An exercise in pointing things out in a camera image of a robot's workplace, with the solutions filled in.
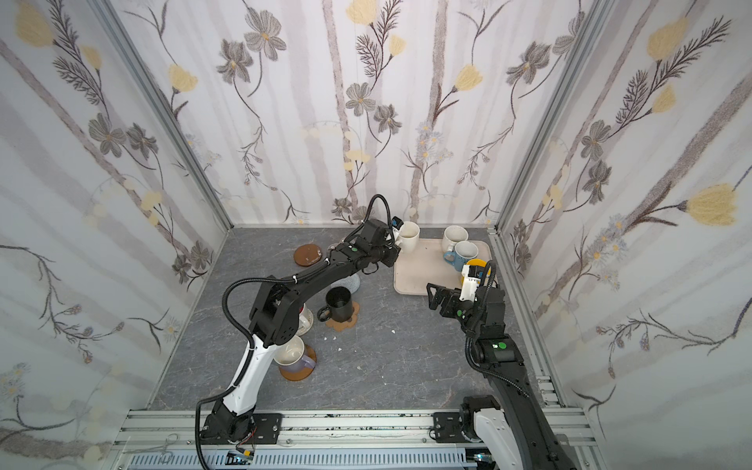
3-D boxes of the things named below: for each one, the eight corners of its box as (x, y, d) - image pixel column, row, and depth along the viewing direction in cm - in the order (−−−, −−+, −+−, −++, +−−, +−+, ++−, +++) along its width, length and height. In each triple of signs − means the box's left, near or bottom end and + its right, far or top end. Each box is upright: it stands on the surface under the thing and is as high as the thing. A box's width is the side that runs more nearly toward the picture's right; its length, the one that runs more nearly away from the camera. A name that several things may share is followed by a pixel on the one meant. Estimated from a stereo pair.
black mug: (322, 326, 94) (317, 313, 87) (325, 300, 101) (321, 286, 93) (351, 326, 95) (349, 313, 87) (353, 300, 101) (351, 286, 93)
